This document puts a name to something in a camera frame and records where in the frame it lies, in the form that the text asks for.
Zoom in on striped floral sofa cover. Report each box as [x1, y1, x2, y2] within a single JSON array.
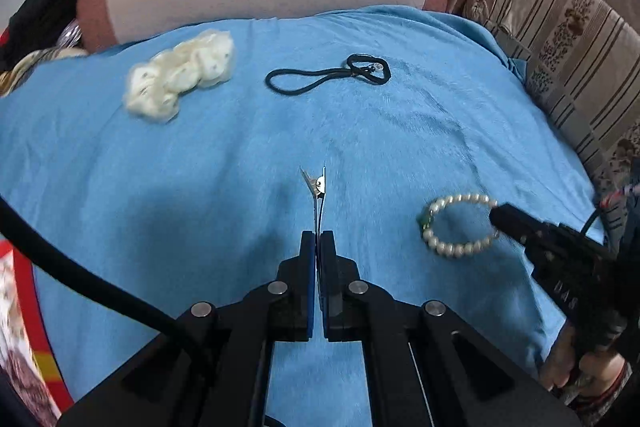
[[462, 0, 640, 208]]

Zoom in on metal hair clip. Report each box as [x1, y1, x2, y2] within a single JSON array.
[[299, 164, 328, 235]]

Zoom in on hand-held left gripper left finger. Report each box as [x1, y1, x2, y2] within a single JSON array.
[[59, 230, 317, 427]]

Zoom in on dark clothes pile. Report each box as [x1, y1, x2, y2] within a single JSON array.
[[0, 0, 86, 72]]

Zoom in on thick black cable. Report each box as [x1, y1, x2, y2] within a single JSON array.
[[0, 197, 211, 358]]

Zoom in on person's right hand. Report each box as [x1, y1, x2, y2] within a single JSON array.
[[542, 322, 632, 400]]

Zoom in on cream dotted scrunchie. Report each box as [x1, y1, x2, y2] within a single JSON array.
[[122, 29, 237, 124]]

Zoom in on cream patterned cloth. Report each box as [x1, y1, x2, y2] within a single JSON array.
[[0, 47, 91, 98]]

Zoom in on thin black cable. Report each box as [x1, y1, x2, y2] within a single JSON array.
[[580, 207, 608, 238]]

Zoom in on pearl bracelet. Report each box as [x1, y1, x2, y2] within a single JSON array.
[[416, 193, 503, 260]]

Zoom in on black hair tie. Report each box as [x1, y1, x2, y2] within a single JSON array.
[[265, 53, 392, 96]]

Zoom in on blue blanket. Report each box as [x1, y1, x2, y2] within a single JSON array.
[[0, 4, 608, 427]]

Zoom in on red patterned fabric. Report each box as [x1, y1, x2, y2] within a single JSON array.
[[597, 184, 640, 212]]

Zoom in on red box with white inside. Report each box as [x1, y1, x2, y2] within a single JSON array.
[[0, 239, 76, 427]]

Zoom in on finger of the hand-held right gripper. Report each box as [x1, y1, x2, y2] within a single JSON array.
[[489, 203, 551, 249]]

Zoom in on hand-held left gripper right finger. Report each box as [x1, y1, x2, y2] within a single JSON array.
[[319, 230, 586, 427]]

